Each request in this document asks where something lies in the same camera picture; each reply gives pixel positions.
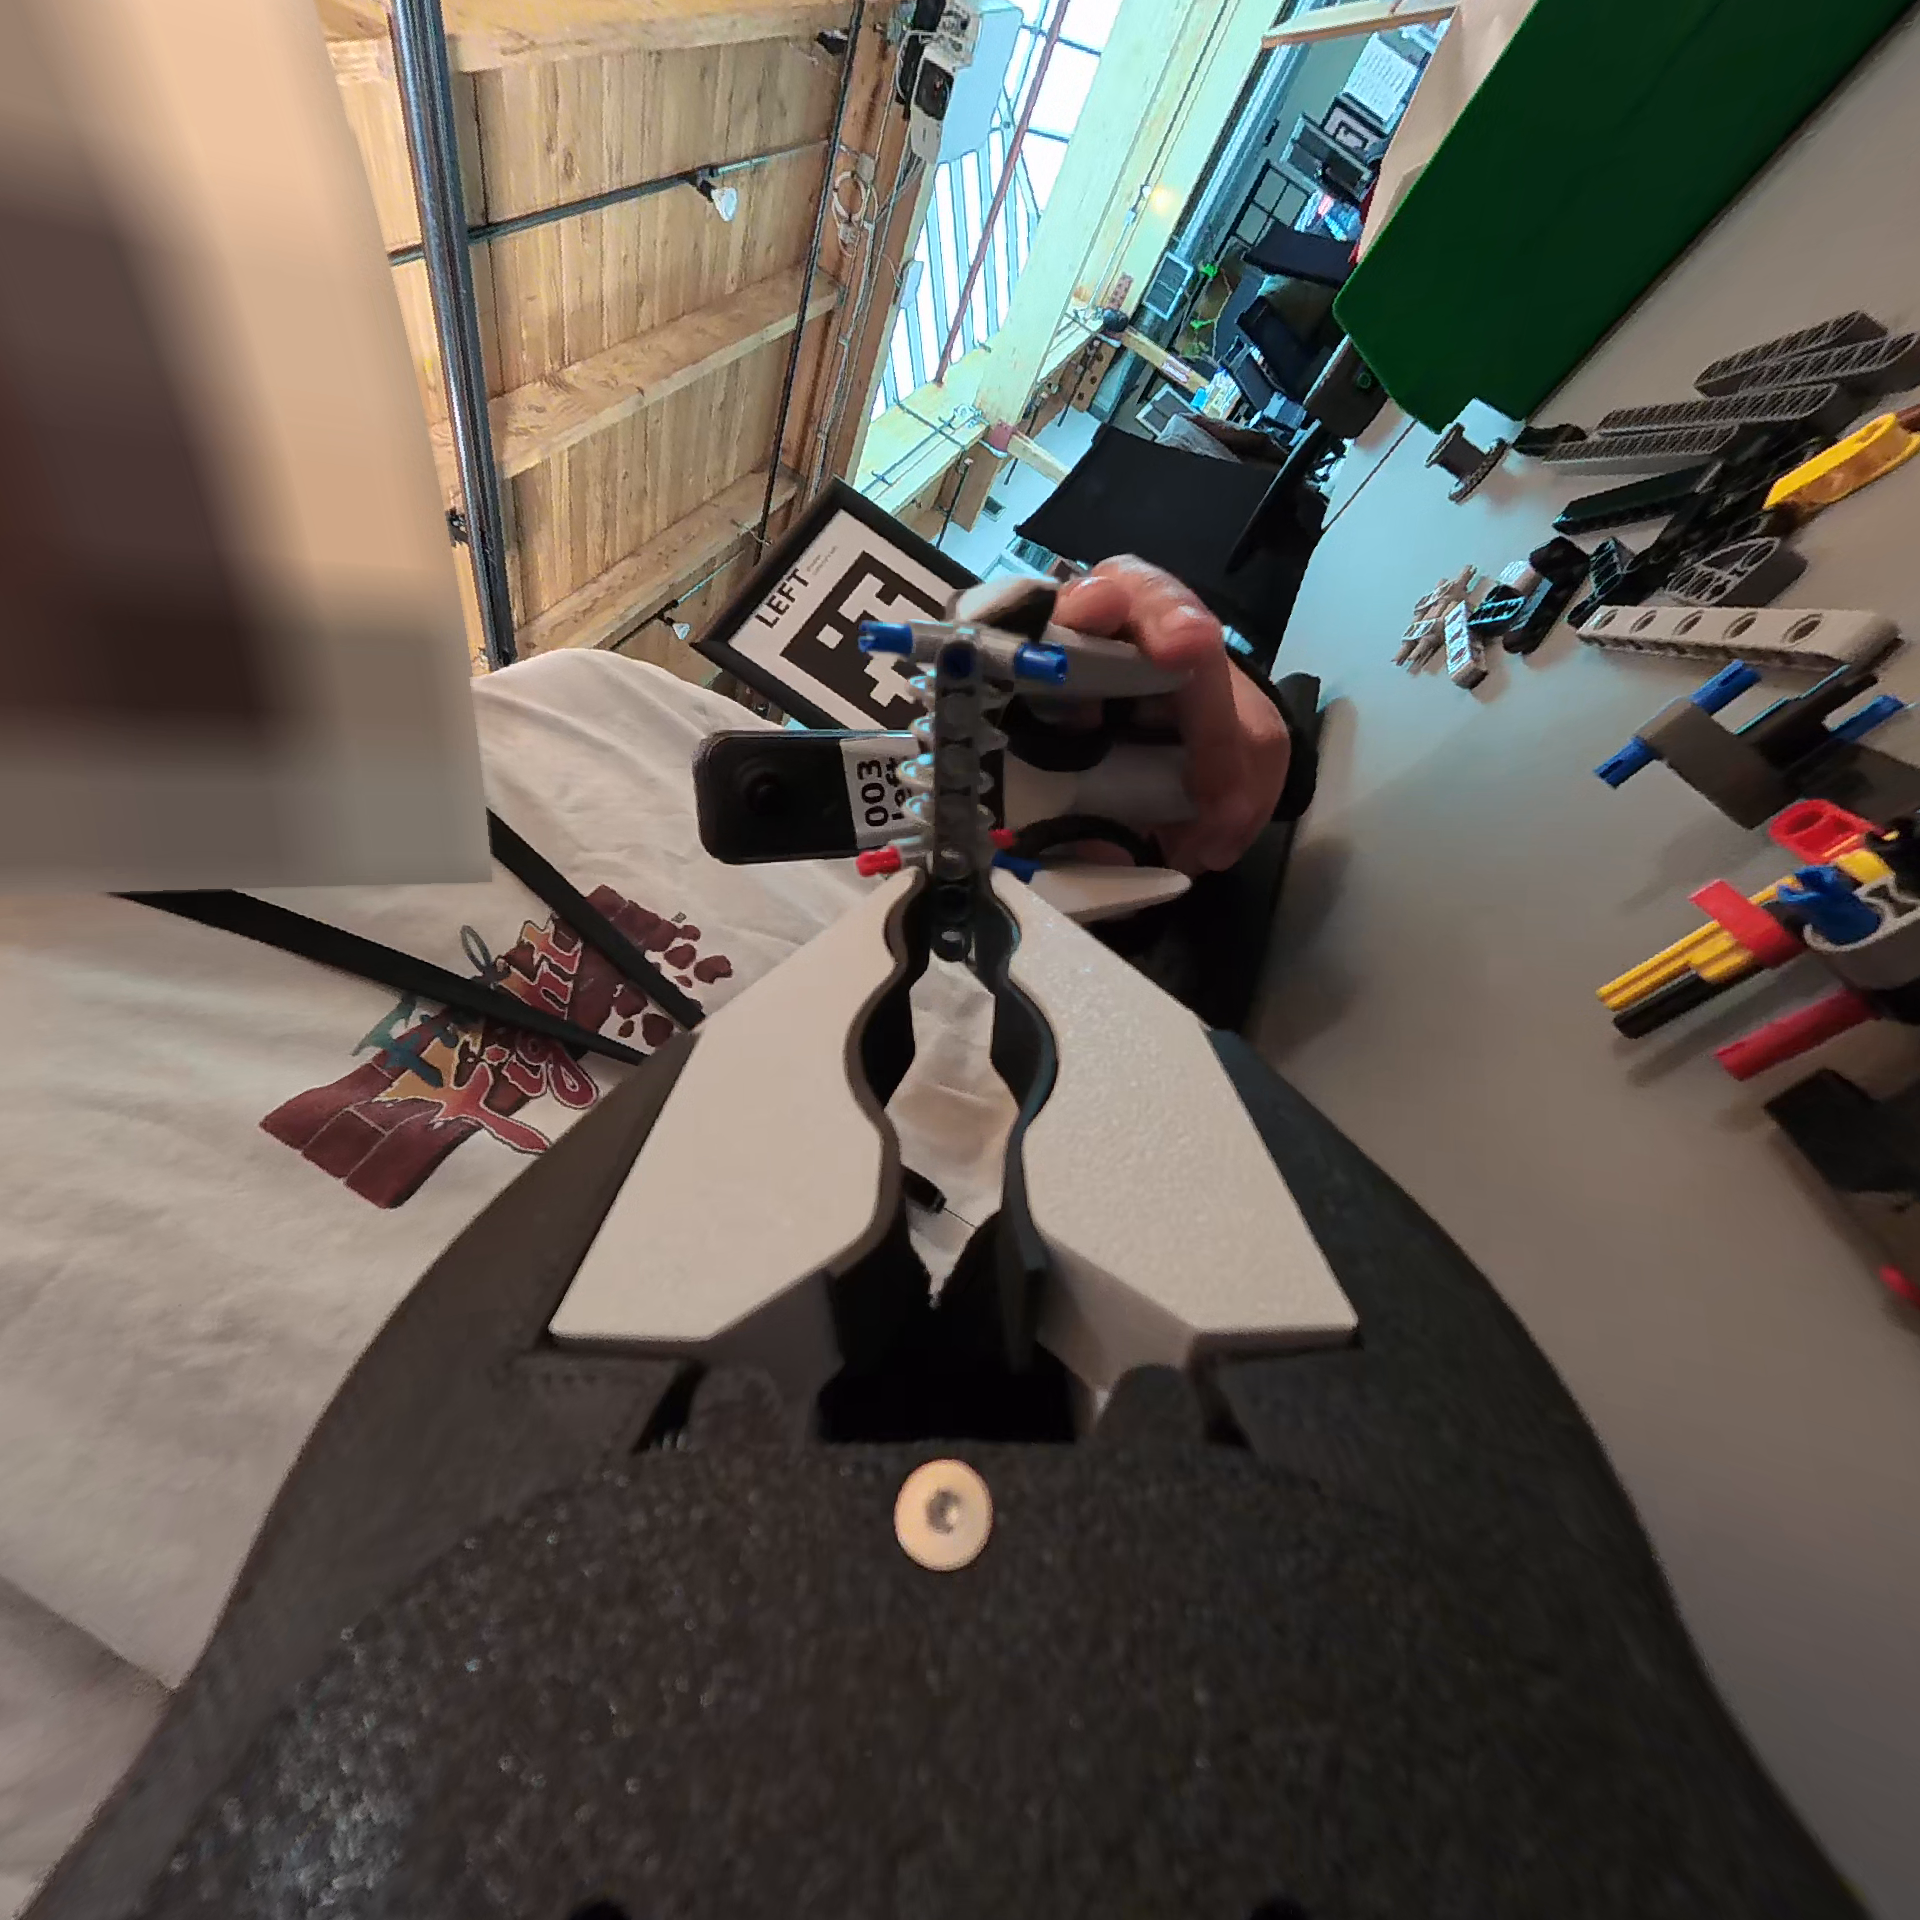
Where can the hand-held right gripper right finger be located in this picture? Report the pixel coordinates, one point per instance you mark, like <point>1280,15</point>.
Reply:
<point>1171,1171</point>

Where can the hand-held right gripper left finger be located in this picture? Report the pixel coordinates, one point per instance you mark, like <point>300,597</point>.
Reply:
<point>720,1171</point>

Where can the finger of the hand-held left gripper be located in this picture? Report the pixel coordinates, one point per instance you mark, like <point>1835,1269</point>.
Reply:
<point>1110,676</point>
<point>1119,892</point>

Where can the grey lego connector blue pins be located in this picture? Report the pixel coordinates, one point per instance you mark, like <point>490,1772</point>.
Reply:
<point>960,647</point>

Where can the grey lego shock absorber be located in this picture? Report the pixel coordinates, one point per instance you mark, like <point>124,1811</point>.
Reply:
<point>917,780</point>

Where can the small light grey lego connector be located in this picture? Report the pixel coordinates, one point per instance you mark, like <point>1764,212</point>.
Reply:
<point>1447,629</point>

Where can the grey lego wheel hub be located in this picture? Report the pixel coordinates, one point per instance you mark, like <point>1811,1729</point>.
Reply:
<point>1464,463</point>

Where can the small black lego connector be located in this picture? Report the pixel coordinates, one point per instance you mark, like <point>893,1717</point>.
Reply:
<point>1546,579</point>

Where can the light grey lego beam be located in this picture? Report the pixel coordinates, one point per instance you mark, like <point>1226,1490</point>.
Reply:
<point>1725,629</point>

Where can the grey lego block blue pins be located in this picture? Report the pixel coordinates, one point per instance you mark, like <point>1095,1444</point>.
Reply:
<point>1725,750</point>

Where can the pile of black lego beams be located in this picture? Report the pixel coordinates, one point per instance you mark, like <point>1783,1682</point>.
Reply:
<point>1725,406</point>

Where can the yellow lego connector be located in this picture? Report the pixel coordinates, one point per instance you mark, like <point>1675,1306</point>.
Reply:
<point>1838,469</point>

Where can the person's left hand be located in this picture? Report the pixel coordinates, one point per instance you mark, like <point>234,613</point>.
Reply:
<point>1223,705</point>

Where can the black office chair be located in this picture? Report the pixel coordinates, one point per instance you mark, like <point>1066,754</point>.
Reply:
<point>1142,495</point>

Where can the black framed marker sign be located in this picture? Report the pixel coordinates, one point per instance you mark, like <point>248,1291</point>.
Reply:
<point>811,601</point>

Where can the skylight window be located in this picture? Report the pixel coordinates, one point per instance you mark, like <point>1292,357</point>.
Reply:
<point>975,270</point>

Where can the white printed t-shirt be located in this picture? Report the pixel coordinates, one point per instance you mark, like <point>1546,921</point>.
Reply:
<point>226,1277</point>

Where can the workshop shelves with equipment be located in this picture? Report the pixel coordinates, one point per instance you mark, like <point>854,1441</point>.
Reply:
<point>1277,196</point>

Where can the grey metal pipe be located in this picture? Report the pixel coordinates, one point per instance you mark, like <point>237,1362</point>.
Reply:
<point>452,301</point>

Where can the ceiling spotlight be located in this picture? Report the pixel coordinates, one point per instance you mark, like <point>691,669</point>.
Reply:
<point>720,196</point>

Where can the green storage box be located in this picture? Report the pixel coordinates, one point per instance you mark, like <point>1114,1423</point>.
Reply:
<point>1575,182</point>

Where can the partly built Technic model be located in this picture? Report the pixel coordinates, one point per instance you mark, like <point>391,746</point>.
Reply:
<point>1845,932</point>

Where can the ceiling mounted camera unit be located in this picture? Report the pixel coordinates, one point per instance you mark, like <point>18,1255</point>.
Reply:
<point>938,60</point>

